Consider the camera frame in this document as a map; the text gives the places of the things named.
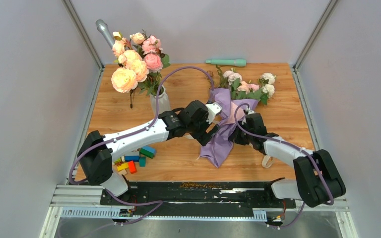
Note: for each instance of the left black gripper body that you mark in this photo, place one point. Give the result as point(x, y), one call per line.
point(198, 131)

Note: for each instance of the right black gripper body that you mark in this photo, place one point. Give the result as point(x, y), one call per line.
point(240, 137)

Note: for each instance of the cream printed ribbon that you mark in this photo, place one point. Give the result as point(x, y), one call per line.
point(266, 162)

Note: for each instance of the purple flower bouquet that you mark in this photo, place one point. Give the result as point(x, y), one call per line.
point(235, 95)

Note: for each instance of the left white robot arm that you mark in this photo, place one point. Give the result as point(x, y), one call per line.
point(98, 152)

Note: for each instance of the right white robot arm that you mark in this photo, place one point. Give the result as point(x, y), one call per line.
point(317, 179)

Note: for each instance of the green blue wooden block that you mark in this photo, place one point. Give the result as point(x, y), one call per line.
point(147, 151)

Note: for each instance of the teal wooden block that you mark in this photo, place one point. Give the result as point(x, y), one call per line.
point(142, 161)

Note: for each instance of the mint green microphone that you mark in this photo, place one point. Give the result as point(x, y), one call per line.
point(228, 62)

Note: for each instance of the red orange wooden block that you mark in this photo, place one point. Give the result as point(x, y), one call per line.
point(132, 167)

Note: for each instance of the yellow wooden block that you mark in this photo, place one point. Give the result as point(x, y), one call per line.
point(122, 166)

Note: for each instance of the peach pink rose bunch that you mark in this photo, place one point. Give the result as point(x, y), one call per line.
point(140, 60)

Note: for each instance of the silver microphone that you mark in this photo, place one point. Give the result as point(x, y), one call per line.
point(103, 28)

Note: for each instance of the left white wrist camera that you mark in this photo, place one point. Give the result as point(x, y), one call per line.
point(213, 109)

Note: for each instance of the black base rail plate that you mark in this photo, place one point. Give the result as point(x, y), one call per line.
point(226, 199)

